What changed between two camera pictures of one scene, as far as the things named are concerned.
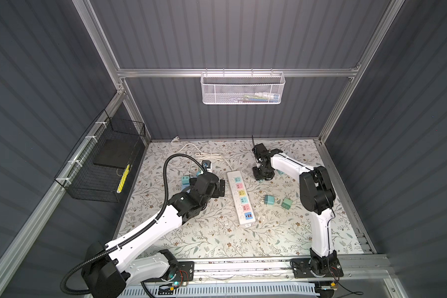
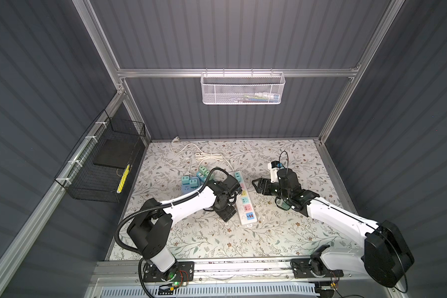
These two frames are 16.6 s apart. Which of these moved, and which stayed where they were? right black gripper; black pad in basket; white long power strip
Moved: right black gripper
Stayed: black pad in basket; white long power strip
